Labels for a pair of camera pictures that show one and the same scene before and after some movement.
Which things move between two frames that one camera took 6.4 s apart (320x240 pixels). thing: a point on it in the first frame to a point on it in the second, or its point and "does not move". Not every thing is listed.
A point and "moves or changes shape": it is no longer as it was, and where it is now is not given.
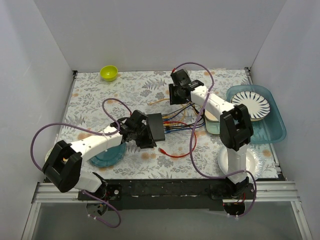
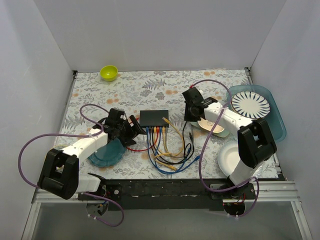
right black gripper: (173, 94) to (188, 107)
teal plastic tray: (272, 128) does not move
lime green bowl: (109, 73) does not move
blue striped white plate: (258, 106) does not move
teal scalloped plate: (110, 157) does not move
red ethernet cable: (163, 151) to (158, 132)
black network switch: (156, 126) moves or changes shape
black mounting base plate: (169, 194) does not move
